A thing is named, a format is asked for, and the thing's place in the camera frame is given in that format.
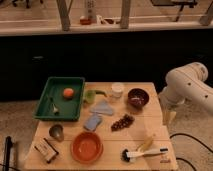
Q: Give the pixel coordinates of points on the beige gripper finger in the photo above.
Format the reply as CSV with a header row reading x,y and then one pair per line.
x,y
168,117

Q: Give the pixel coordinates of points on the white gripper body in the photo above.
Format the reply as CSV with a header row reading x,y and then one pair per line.
x,y
168,107

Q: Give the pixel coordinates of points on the dark purple grape bunch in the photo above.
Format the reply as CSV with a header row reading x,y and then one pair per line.
x,y
125,122

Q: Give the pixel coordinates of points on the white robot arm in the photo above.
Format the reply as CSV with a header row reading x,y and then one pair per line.
x,y
186,82

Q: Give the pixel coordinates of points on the dark maroon bowl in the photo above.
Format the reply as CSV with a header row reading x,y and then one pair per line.
x,y
138,98

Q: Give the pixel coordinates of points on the red orange bowl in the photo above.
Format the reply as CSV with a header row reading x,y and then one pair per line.
x,y
86,147

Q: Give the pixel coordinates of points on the white cup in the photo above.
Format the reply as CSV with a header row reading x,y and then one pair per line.
x,y
117,89

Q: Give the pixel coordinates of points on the white black dish brush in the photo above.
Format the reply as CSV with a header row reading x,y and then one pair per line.
x,y
127,155

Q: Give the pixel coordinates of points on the blue sponge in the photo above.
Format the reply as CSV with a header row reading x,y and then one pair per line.
x,y
92,122

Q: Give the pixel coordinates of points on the green plastic tray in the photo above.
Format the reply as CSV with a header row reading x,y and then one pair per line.
x,y
69,109

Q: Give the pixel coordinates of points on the orange fruit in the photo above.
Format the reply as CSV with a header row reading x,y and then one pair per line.
x,y
68,93

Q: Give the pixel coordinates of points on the small metal utensil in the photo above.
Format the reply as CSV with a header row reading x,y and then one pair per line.
x,y
55,109

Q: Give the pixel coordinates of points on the grey metal cup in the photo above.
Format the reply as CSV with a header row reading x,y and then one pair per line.
x,y
56,132

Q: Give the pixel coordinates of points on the red background object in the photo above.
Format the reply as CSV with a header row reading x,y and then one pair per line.
x,y
84,21

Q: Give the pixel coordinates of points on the small cardboard box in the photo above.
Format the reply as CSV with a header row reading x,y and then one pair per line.
x,y
46,149

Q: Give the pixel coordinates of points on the black stand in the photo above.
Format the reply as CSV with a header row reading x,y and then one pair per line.
x,y
7,149

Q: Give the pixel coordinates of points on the green cup with handle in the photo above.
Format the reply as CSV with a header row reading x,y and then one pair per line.
x,y
89,95

